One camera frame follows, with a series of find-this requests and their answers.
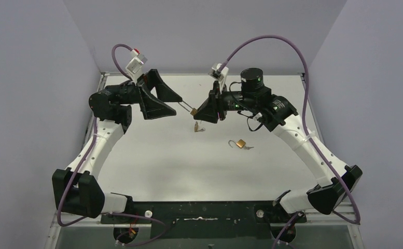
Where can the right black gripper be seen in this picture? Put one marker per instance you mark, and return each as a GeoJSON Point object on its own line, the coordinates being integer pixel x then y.
{"type": "Point", "coordinates": [208, 110]}

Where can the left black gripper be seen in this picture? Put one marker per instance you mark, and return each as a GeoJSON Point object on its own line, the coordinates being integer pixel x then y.
{"type": "Point", "coordinates": [142, 97]}

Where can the brass padlock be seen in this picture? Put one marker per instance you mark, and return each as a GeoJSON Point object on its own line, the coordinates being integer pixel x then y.
{"type": "Point", "coordinates": [240, 144]}
{"type": "Point", "coordinates": [198, 127]}
{"type": "Point", "coordinates": [191, 110]}

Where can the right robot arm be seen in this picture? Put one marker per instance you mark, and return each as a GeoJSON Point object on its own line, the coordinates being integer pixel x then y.
{"type": "Point", "coordinates": [280, 117]}

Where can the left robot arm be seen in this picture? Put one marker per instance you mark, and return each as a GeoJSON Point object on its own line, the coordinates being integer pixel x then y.
{"type": "Point", "coordinates": [76, 188]}

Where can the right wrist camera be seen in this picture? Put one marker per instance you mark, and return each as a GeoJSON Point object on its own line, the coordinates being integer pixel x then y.
{"type": "Point", "coordinates": [219, 72]}

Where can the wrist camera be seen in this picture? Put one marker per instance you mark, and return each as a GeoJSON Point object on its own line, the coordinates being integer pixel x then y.
{"type": "Point", "coordinates": [219, 72]}
{"type": "Point", "coordinates": [134, 67]}

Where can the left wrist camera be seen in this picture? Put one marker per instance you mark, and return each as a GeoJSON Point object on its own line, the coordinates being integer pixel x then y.
{"type": "Point", "coordinates": [134, 67]}

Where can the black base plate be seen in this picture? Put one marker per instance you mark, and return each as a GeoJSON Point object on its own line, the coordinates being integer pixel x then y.
{"type": "Point", "coordinates": [204, 220]}

